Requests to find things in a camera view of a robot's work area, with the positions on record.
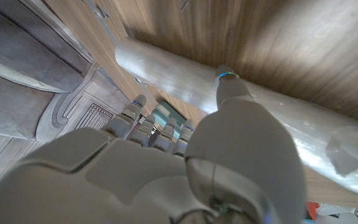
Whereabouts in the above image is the plastic wrap roll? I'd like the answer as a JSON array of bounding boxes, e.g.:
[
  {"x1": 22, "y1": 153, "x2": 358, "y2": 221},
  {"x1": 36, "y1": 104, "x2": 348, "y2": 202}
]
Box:
[{"x1": 114, "y1": 36, "x2": 358, "y2": 205}]

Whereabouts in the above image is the printed living room backdrop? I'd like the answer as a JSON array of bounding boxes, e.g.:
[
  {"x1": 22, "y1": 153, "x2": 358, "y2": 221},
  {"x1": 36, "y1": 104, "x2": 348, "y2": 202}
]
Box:
[{"x1": 0, "y1": 0, "x2": 133, "y2": 197}]

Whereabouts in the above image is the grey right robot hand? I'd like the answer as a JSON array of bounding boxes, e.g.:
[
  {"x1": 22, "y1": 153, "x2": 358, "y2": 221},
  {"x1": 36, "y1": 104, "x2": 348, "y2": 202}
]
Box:
[{"x1": 0, "y1": 64, "x2": 307, "y2": 224}]

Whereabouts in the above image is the teal soap box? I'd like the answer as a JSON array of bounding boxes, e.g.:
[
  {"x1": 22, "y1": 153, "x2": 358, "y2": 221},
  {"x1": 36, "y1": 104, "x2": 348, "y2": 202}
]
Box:
[{"x1": 152, "y1": 100, "x2": 188, "y2": 139}]

